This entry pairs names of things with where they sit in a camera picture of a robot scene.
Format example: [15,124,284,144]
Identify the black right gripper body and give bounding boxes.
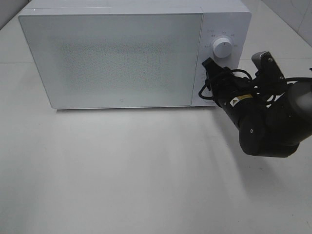
[206,68,257,107]

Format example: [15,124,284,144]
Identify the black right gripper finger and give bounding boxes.
[202,58,228,79]

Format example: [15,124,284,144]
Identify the round white door button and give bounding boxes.
[204,99,215,103]

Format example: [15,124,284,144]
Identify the white microwave door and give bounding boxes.
[19,14,202,109]

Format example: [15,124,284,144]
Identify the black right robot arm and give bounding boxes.
[202,52,312,157]

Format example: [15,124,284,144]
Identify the upper white power knob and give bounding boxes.
[212,36,233,59]

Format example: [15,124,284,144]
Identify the white microwave oven body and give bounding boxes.
[18,0,252,107]

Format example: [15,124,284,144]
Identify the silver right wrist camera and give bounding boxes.
[252,51,285,82]

